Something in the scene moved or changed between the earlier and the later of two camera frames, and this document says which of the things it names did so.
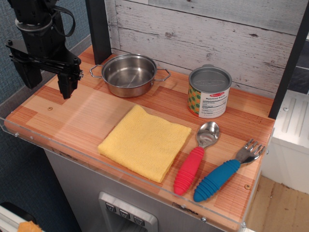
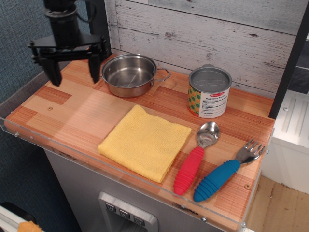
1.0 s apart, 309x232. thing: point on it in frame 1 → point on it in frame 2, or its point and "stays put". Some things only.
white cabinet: [287, 162] stays put
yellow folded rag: [146, 143] stays put
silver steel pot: [130, 75] stays put
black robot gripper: [44, 48] → [67, 44]
